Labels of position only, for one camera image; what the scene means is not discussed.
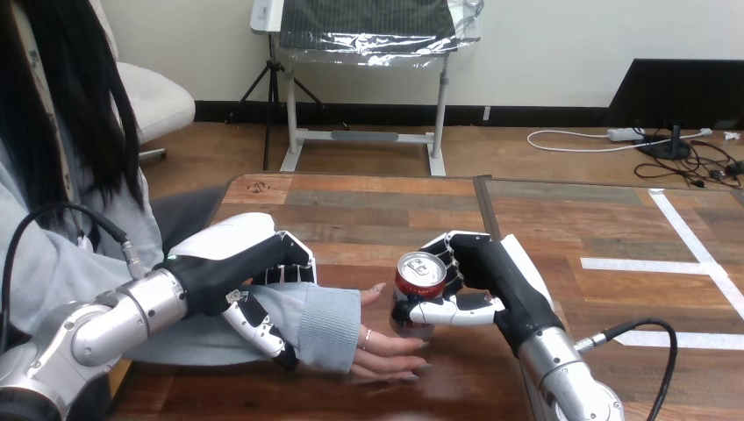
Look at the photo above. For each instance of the black tripod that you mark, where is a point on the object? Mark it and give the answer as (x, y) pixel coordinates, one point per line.
(272, 99)

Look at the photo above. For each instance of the foil sheet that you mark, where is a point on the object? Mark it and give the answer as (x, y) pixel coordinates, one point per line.
(378, 29)

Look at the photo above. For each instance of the dark screen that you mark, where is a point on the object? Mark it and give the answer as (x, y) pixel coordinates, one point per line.
(677, 96)

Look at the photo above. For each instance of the person's hand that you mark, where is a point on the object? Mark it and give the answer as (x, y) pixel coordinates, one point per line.
(389, 348)

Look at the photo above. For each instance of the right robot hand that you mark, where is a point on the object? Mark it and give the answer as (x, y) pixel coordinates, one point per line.
(500, 279)

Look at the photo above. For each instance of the person's forearm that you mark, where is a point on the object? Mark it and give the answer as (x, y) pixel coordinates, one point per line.
(314, 325)

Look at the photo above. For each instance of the white cushioned chair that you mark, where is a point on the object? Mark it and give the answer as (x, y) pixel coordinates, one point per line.
(152, 96)

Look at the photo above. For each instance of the white power strip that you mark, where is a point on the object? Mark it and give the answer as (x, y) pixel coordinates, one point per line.
(625, 134)

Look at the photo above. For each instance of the red and white drink can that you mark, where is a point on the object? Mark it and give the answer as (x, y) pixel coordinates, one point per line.
(419, 285)

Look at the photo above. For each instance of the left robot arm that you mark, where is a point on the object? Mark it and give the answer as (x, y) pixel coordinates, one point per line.
(93, 334)

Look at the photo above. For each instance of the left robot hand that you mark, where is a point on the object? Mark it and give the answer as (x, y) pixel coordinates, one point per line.
(232, 264)

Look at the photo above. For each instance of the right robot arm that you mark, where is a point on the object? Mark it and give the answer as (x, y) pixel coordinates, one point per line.
(564, 380)

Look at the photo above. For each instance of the person's body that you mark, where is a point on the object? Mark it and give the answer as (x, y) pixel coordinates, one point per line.
(64, 145)

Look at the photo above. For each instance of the white desk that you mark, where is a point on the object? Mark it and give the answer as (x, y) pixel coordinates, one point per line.
(363, 136)

